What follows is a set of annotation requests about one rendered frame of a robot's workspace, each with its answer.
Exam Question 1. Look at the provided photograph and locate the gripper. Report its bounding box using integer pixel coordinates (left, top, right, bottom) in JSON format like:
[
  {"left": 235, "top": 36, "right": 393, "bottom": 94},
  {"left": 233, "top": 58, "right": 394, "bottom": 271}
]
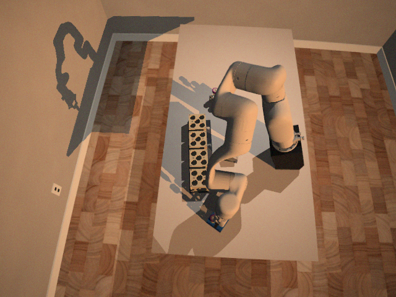
[{"left": 213, "top": 214, "right": 227, "bottom": 229}]

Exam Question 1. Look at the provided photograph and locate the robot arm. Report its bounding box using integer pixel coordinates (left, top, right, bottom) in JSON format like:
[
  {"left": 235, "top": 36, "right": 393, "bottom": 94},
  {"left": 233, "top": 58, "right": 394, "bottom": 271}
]
[{"left": 200, "top": 61, "right": 304, "bottom": 222}]

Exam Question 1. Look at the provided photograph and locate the blue tube rack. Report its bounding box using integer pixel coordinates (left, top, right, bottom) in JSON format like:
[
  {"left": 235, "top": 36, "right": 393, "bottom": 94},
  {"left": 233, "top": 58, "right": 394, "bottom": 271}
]
[{"left": 207, "top": 217, "right": 224, "bottom": 232}]

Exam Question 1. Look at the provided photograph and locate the tan bucket adapter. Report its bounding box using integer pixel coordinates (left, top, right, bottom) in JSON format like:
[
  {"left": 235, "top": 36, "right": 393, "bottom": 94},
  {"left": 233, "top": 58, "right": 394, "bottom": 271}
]
[
  {"left": 189, "top": 149, "right": 208, "bottom": 169},
  {"left": 190, "top": 169, "right": 209, "bottom": 192},
  {"left": 189, "top": 114, "right": 206, "bottom": 131},
  {"left": 189, "top": 131, "right": 207, "bottom": 150}
]

